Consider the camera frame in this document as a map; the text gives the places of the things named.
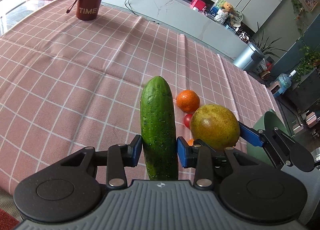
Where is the green cucumber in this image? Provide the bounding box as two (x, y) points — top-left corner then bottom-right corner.
(140, 76), (178, 181)

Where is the red cherry tomato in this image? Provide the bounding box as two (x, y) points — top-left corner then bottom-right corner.
(183, 114), (193, 129)

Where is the black side cabinet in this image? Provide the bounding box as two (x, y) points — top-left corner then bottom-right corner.
(284, 69), (320, 113)

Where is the blue water jug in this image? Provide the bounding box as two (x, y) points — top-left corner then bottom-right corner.
(273, 70), (296, 98)

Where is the orange tangerine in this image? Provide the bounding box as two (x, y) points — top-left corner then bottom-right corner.
(187, 139), (194, 146)
(176, 90), (200, 114)

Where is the green colander bowl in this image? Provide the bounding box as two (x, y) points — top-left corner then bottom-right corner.
(246, 109), (293, 168)

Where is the white marble TV cabinet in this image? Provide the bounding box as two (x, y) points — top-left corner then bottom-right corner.
(102, 0), (247, 59)

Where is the red box on cabinet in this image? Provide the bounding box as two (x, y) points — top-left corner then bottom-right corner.
(190, 0), (206, 12)

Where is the silver trash bin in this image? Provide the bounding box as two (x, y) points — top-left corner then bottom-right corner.
(233, 43), (264, 72)

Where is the pink checked tablecloth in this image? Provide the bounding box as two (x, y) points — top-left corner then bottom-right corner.
(1, 0), (278, 193)

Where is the green leafy floor plant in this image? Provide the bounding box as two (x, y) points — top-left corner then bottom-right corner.
(252, 23), (287, 57)

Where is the teddy bear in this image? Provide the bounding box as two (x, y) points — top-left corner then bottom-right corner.
(214, 2), (234, 24)

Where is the yellow green pear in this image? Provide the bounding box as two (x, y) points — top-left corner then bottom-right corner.
(190, 104), (240, 151)

